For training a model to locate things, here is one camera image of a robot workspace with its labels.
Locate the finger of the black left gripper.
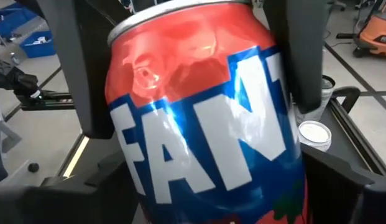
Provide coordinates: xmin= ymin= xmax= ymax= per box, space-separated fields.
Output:
xmin=263 ymin=0 xmax=328 ymax=114
xmin=37 ymin=0 xmax=117 ymax=140

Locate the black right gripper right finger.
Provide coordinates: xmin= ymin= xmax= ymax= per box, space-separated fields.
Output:
xmin=301 ymin=144 xmax=386 ymax=224

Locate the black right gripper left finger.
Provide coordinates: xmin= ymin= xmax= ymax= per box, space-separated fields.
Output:
xmin=0 ymin=151 xmax=139 ymax=224

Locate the pink white Spindrift can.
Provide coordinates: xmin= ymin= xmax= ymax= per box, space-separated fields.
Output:
xmin=297 ymin=120 xmax=333 ymax=152

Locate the red Fanta strawberry can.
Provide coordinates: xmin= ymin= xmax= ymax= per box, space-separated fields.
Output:
xmin=104 ymin=0 xmax=308 ymax=224

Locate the blue plastic bin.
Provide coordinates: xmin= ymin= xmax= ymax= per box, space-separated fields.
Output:
xmin=0 ymin=2 xmax=38 ymax=40
xmin=20 ymin=29 xmax=57 ymax=59

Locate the white Celsius can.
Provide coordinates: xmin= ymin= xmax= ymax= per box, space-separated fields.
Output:
xmin=295 ymin=74 xmax=336 ymax=125

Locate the orange shop vacuum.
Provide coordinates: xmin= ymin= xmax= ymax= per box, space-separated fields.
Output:
xmin=352 ymin=12 xmax=386 ymax=58

